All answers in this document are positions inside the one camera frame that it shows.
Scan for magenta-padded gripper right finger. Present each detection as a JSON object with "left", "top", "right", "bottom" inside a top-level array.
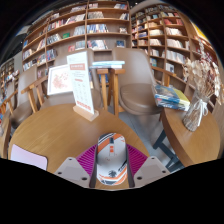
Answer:
[{"left": 124, "top": 143, "right": 171, "bottom": 189}]

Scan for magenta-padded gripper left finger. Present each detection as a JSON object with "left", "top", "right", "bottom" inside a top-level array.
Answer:
[{"left": 54, "top": 144, "right": 99, "bottom": 189}]

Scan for white orange black computer mouse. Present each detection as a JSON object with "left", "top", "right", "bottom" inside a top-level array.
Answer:
[{"left": 95, "top": 132, "right": 129, "bottom": 186}]

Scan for pale lilac mouse pad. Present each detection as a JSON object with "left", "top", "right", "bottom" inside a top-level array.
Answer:
[{"left": 9, "top": 143, "right": 49, "bottom": 172}]

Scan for round wooden side table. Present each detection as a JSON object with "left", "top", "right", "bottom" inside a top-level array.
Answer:
[
  {"left": 0, "top": 111, "right": 13, "bottom": 160},
  {"left": 152, "top": 106, "right": 222, "bottom": 168}
]

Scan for beige chair with wooden arms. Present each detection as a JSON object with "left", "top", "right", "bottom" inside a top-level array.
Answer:
[
  {"left": 0, "top": 66, "right": 38, "bottom": 130},
  {"left": 111, "top": 47, "right": 186, "bottom": 117},
  {"left": 20, "top": 49, "right": 104, "bottom": 114}
]

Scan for glass vase, beige dried flowers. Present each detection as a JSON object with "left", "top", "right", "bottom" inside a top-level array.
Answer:
[{"left": 181, "top": 41, "right": 223, "bottom": 133}]

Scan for blue yellow book stack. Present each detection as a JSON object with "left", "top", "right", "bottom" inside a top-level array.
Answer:
[{"left": 153, "top": 84, "right": 191, "bottom": 112}]

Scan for white red sign, wooden base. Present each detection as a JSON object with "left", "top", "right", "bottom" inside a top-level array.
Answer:
[{"left": 66, "top": 50, "right": 100, "bottom": 122}]

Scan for white framed red print picture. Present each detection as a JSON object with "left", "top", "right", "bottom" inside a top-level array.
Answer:
[{"left": 46, "top": 63, "right": 74, "bottom": 97}]

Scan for light blue book stack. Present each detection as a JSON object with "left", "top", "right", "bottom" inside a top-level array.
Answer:
[{"left": 89, "top": 60, "right": 126, "bottom": 70}]

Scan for small distant wooden bookshelf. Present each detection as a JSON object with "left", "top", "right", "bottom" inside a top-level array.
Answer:
[{"left": 0, "top": 58, "right": 21, "bottom": 88}]

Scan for curved wooden bookshelf unit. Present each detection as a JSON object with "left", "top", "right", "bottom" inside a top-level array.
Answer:
[{"left": 130, "top": 4, "right": 218, "bottom": 88}]

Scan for wide wooden bookshelf unit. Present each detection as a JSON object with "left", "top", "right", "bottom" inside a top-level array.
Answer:
[{"left": 21, "top": 0, "right": 132, "bottom": 73}]

